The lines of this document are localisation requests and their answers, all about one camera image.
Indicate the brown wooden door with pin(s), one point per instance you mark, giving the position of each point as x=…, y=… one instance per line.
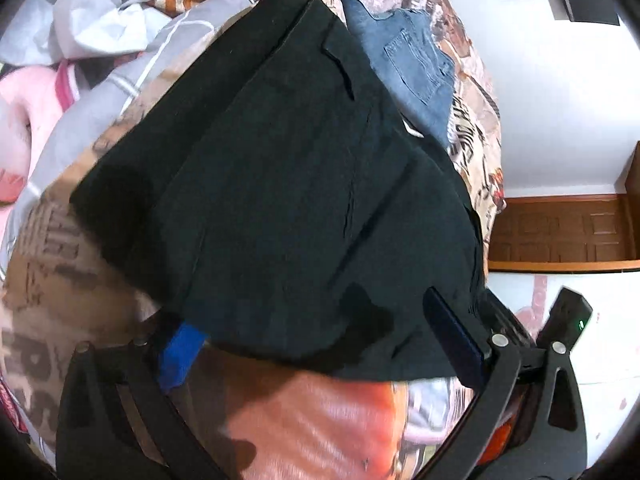
x=555, y=232

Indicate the black pants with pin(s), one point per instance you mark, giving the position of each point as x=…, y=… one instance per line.
x=280, y=200

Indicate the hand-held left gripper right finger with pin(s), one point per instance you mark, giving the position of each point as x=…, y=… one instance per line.
x=452, y=330

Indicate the grey checked quilt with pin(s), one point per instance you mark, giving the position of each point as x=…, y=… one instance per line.
x=100, y=15

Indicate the pink plush pillow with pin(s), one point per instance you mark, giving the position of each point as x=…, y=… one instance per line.
x=25, y=125

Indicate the white wardrobe sliding door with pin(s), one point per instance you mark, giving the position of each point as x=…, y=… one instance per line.
x=610, y=375

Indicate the blue jeans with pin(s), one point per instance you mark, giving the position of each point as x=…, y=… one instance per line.
x=410, y=55

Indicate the printed bed sheet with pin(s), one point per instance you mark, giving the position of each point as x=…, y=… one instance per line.
x=300, y=420

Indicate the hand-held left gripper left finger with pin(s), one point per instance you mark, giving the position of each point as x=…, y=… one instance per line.
x=180, y=357

